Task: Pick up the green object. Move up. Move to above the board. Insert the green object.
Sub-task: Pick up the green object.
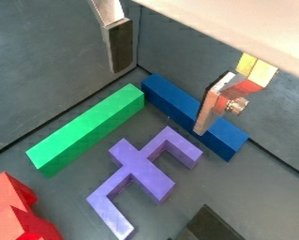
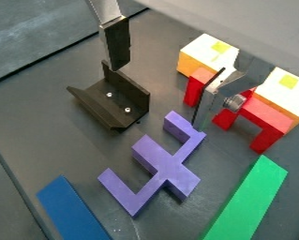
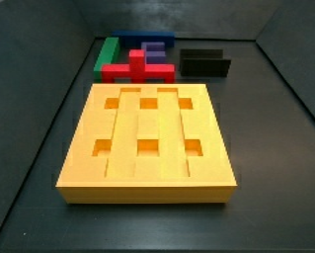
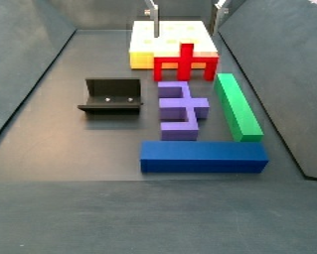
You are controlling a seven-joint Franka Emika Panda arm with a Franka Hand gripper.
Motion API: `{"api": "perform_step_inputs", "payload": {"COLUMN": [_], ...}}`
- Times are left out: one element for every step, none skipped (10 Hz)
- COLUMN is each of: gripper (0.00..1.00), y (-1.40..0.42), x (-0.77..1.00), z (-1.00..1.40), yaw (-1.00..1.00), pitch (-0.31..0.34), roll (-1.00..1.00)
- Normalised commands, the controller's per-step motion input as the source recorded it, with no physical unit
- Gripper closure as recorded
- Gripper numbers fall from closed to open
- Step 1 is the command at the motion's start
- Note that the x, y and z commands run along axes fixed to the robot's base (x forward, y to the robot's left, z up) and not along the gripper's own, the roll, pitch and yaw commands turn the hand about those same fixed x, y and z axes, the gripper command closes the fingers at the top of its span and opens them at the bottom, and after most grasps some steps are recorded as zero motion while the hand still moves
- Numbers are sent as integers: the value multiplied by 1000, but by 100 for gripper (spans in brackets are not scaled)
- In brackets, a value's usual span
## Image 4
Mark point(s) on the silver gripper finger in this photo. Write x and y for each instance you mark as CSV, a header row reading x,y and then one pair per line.
x,y
151,11
221,8

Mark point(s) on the long green block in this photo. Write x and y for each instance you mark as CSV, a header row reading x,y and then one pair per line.
x,y
241,120

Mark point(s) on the white and yellow board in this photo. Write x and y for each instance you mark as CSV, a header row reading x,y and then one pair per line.
x,y
174,32

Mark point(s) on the purple cross-shaped block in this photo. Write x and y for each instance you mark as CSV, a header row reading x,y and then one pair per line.
x,y
180,111

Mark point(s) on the long blue block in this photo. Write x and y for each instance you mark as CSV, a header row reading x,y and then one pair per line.
x,y
202,157

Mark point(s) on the black angled bracket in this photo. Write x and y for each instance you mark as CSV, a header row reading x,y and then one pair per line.
x,y
113,94

